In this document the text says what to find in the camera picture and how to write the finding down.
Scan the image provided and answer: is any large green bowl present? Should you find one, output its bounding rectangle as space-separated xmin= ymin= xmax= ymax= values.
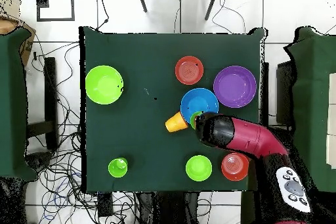
xmin=85 ymin=65 xmax=124 ymax=106

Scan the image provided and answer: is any green cloth side table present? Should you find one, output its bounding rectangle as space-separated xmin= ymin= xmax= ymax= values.
xmin=283 ymin=26 xmax=336 ymax=193
xmin=0 ymin=28 xmax=38 ymax=182

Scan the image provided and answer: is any purple bowl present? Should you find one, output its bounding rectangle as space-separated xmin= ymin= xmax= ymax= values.
xmin=213 ymin=65 xmax=257 ymax=108

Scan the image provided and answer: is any dark green tablecloth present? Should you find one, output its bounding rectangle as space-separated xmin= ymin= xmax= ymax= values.
xmin=79 ymin=26 xmax=266 ymax=193

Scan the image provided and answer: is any brown cardboard box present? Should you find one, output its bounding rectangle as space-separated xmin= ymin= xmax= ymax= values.
xmin=0 ymin=18 xmax=37 ymax=65

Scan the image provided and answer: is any orange-yellow stepped cup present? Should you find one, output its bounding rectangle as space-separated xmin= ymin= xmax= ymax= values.
xmin=164 ymin=111 xmax=189 ymax=133

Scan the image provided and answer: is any black box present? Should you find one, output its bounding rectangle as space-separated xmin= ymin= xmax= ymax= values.
xmin=275 ymin=60 xmax=296 ymax=126

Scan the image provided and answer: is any grey stand base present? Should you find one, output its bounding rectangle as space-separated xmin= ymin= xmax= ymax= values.
xmin=24 ymin=151 xmax=53 ymax=173

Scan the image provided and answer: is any small light green bowl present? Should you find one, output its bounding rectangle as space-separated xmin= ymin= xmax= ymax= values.
xmin=185 ymin=154 xmax=213 ymax=182

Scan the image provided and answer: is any orange bowl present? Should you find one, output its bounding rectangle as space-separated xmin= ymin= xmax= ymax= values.
xmin=220 ymin=152 xmax=250 ymax=182
xmin=175 ymin=55 xmax=205 ymax=86

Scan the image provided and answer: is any green stepped cup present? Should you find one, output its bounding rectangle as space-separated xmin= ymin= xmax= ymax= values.
xmin=108 ymin=157 xmax=129 ymax=179

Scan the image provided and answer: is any black tripod leg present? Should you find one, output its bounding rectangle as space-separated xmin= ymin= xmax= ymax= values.
xmin=204 ymin=0 xmax=221 ymax=22
xmin=136 ymin=0 xmax=148 ymax=14

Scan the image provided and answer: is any large blue bowl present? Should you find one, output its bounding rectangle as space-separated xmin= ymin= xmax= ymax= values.
xmin=180 ymin=87 xmax=220 ymax=125

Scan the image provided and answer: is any black floor stand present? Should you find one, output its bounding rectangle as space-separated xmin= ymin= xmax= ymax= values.
xmin=26 ymin=56 xmax=59 ymax=151

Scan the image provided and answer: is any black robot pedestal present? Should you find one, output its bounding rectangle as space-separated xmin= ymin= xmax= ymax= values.
xmin=136 ymin=191 xmax=201 ymax=224

